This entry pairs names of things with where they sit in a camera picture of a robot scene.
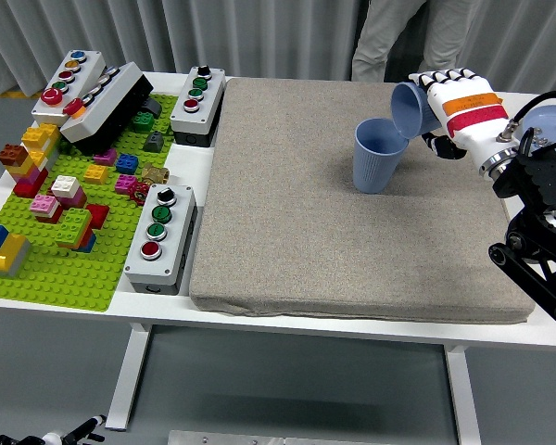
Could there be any person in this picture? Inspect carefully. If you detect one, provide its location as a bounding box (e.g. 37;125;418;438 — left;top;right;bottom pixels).
350;0;481;84

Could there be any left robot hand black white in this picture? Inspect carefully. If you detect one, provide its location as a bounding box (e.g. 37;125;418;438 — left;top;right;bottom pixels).
0;413;107;445

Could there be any dark grey arched brick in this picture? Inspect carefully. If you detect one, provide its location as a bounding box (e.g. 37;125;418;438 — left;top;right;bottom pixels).
138;98;163;120

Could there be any green orange brick stack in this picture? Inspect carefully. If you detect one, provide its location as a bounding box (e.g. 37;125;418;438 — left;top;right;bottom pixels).
55;207;97;254

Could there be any dark grey sloped brick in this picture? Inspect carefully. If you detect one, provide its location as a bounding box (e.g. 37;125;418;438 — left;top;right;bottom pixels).
142;131;165;153

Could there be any four-button grey control box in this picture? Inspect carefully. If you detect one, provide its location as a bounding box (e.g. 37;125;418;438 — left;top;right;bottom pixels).
123;183;198;296
170;65;227;148

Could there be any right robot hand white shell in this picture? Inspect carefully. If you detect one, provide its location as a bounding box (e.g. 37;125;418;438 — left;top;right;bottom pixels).
408;68;513;164

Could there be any blue plate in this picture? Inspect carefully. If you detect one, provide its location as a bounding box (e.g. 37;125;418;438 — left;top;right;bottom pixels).
522;104;556;157

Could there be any white table leg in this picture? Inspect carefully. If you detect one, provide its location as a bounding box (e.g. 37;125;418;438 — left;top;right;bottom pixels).
443;343;483;445
106;322;153;430

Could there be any grey pleated curtain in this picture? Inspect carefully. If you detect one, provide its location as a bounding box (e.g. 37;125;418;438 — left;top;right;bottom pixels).
0;0;556;98

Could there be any tilted grey button box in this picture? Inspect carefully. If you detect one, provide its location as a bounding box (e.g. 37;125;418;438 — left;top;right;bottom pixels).
59;61;155;155

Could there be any yellow toy brick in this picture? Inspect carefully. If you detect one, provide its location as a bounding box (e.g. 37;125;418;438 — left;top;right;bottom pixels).
83;164;109;185

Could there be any magenta toy brick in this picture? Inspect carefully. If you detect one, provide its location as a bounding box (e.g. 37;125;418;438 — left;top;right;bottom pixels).
114;173;138;195
93;147;118;167

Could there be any brown yellow pink brick tower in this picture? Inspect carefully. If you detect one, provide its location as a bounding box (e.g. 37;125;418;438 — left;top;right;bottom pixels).
0;122;62;199

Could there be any blue yellow grey brick stack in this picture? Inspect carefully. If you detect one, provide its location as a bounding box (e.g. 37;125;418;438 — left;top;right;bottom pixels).
0;222;32;278

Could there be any red toy brick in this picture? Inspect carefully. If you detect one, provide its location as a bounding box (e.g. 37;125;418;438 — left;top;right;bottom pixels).
85;203;111;231

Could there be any green brick baseplate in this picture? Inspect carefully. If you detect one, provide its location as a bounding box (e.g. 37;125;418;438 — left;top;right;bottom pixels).
0;94;180;313

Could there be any brass valve with red handle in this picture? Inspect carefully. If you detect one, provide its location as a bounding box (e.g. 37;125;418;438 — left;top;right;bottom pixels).
130;162;171;204

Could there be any white magenta brick stack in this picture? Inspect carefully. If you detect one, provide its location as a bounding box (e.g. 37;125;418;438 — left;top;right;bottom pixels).
50;174;88;210

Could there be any grey-brown mat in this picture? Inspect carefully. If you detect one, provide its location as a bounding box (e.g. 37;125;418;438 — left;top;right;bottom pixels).
188;76;537;324

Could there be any five-button grey control box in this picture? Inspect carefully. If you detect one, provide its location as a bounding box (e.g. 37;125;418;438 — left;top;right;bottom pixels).
31;49;107;129

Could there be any green toy brick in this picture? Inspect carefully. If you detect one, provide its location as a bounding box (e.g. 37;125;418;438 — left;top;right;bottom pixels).
132;110;157;131

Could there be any blue toy brick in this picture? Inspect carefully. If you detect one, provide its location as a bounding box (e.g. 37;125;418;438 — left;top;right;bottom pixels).
115;153;140;175

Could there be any blue ribbed cup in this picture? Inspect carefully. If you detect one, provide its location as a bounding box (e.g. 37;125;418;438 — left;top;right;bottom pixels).
353;118;409;195
389;82;441;140

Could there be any pink white red brick stack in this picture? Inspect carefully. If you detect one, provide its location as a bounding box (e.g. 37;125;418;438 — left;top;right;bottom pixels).
30;193;65;225

